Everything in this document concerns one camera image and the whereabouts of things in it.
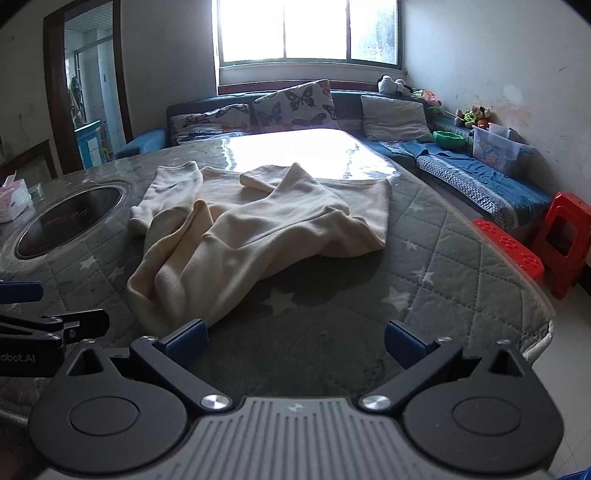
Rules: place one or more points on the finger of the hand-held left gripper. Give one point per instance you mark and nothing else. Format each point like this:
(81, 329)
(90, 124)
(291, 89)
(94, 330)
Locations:
(78, 321)
(21, 292)

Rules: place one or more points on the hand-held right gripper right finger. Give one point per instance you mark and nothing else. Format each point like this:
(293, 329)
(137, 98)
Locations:
(402, 344)

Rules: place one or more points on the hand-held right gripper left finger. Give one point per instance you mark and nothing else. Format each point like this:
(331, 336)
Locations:
(187, 340)

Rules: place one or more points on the cream pants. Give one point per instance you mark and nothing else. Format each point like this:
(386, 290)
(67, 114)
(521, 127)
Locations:
(258, 221)

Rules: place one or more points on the grey star-print quilted table cover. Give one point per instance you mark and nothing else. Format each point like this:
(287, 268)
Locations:
(323, 318)

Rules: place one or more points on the round black built-in cooktop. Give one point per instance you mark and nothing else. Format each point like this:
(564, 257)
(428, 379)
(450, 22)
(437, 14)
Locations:
(69, 219)

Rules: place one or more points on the pink tissue pack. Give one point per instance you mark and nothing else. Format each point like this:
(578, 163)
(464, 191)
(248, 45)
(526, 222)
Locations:
(13, 198)

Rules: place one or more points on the small green pack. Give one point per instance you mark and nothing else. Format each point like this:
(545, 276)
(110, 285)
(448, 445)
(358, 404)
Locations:
(36, 189)

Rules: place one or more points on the dark wooden sideboard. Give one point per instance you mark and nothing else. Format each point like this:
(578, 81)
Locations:
(32, 161)

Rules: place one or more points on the red plastic stool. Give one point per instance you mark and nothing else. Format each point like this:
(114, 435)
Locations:
(565, 240)
(508, 249)

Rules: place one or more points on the light blue cabinet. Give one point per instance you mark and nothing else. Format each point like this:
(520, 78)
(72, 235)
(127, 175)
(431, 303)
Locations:
(89, 145)

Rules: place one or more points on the blue sofa cover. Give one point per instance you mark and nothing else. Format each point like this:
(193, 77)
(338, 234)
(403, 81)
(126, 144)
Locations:
(485, 180)

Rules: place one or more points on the green bowl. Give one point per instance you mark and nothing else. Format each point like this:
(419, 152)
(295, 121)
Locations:
(449, 139)

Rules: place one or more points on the clear plastic storage box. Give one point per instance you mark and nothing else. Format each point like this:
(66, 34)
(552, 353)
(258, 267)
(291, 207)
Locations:
(498, 150)

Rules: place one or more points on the butterfly print pillow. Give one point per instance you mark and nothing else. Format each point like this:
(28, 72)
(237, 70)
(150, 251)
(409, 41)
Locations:
(295, 106)
(210, 122)

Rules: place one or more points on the grey pillow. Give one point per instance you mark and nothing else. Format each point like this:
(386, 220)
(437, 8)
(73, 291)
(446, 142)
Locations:
(395, 117)

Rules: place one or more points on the group of small plush toys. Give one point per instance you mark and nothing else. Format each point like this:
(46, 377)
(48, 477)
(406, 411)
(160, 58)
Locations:
(473, 116)

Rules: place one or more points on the blue sofa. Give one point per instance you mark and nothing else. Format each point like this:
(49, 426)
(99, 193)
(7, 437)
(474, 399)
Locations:
(351, 104)

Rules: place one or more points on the pink plush toy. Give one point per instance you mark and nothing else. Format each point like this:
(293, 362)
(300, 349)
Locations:
(430, 98)

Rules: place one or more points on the black and white plush toy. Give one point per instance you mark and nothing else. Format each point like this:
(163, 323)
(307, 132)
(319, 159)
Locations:
(392, 85)

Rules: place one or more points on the window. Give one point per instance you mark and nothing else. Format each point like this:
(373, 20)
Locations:
(304, 27)

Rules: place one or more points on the dark wooden door frame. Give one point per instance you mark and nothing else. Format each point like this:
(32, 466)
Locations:
(54, 92)

